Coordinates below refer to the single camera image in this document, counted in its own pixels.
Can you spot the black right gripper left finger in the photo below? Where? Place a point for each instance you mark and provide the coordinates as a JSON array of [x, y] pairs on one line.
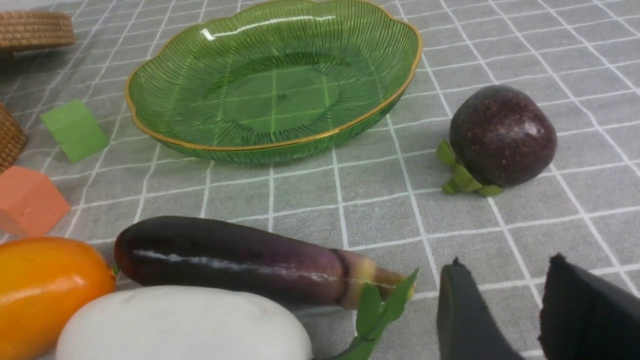
[[465, 326]]

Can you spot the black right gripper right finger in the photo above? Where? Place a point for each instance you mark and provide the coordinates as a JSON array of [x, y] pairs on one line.
[[585, 317]]

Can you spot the purple eggplant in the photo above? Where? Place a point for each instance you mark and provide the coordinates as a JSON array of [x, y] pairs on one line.
[[200, 252]]

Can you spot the white radish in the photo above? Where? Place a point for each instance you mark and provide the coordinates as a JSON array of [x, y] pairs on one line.
[[178, 322]]

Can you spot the orange yellow mango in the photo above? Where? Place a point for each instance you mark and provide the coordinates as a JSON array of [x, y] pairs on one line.
[[43, 282]]

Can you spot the dark purple mangosteen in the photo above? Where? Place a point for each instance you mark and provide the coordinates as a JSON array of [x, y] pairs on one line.
[[499, 138]]

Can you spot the green glass plate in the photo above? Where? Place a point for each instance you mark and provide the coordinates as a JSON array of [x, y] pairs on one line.
[[281, 80]]

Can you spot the green foam block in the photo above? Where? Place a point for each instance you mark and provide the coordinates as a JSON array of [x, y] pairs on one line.
[[75, 129]]

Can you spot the orange foam block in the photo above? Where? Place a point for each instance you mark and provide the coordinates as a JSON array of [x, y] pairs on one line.
[[30, 203]]

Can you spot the woven wicker basket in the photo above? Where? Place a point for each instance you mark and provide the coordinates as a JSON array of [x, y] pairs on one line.
[[12, 139]]

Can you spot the woven wicker basket lid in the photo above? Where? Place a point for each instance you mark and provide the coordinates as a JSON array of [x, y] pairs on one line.
[[31, 30]]

